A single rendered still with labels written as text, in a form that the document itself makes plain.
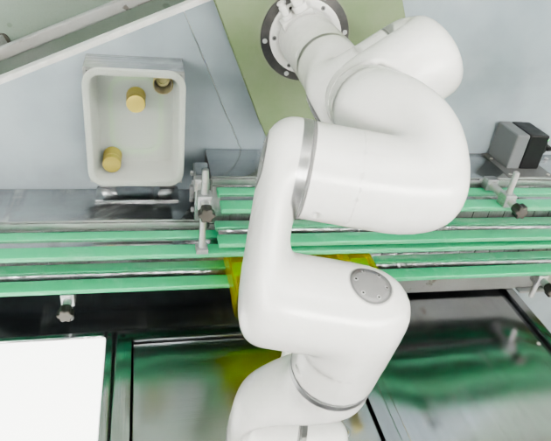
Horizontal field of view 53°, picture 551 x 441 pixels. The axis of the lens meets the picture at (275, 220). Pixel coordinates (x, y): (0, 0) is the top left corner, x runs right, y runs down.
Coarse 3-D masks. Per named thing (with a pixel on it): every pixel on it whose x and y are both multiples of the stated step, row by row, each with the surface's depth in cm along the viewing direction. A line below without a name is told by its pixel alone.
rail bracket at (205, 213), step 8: (200, 176) 101; (208, 176) 94; (200, 184) 99; (208, 184) 101; (200, 192) 95; (208, 192) 96; (200, 200) 95; (208, 200) 95; (200, 208) 92; (208, 208) 92; (200, 216) 91; (208, 216) 92; (200, 224) 98; (200, 232) 99; (200, 240) 100; (200, 248) 101
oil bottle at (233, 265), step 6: (228, 258) 104; (234, 258) 104; (240, 258) 104; (228, 264) 104; (234, 264) 102; (240, 264) 102; (228, 270) 104; (234, 270) 100; (240, 270) 101; (228, 276) 104; (234, 276) 99; (240, 276) 99; (228, 282) 105; (234, 282) 98; (234, 288) 97; (234, 294) 97; (234, 300) 97; (234, 306) 97; (234, 312) 98
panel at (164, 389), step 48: (48, 336) 101; (96, 336) 103; (144, 336) 104; (192, 336) 106; (240, 336) 108; (144, 384) 95; (192, 384) 97; (240, 384) 98; (144, 432) 87; (192, 432) 88; (384, 432) 92
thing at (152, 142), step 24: (96, 72) 92; (120, 72) 93; (144, 72) 94; (168, 72) 95; (96, 96) 101; (120, 96) 102; (168, 96) 104; (96, 120) 102; (120, 120) 105; (144, 120) 106; (168, 120) 106; (96, 144) 103; (120, 144) 107; (144, 144) 108; (168, 144) 109; (96, 168) 103; (120, 168) 107; (144, 168) 108; (168, 168) 109
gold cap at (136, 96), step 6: (132, 90) 100; (138, 90) 101; (126, 96) 102; (132, 96) 98; (138, 96) 98; (144, 96) 101; (126, 102) 99; (132, 102) 99; (138, 102) 99; (144, 102) 99; (132, 108) 99; (138, 108) 100
